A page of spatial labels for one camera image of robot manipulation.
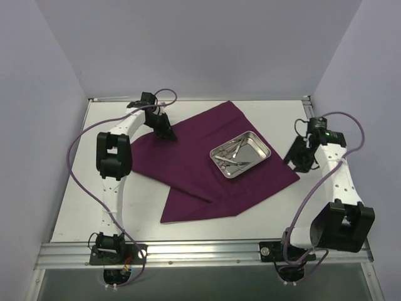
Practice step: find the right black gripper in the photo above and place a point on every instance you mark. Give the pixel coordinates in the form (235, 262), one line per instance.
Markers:
(299, 153)

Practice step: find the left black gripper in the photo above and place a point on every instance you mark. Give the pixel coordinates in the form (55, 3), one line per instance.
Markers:
(161, 124)

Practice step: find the purple surgical cloth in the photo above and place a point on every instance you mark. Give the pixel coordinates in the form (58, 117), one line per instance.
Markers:
(198, 188)

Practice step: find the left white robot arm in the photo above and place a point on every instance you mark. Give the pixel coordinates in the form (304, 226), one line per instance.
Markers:
(114, 163)

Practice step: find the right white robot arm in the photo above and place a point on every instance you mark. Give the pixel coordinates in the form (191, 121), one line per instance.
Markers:
(344, 222)

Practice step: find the steel instrument tray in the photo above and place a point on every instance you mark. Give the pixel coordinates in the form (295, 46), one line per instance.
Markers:
(252, 152)

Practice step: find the steel forceps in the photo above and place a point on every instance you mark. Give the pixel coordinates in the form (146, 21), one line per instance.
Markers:
(227, 149)

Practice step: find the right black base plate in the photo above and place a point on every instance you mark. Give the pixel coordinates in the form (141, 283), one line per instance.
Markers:
(272, 251)

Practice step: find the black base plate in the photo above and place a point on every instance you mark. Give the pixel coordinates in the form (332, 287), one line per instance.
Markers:
(272, 251)
(129, 255)

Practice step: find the front aluminium rail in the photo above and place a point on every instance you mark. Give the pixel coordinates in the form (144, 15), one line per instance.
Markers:
(160, 254)

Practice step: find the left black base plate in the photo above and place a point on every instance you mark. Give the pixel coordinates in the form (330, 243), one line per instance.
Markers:
(129, 255)

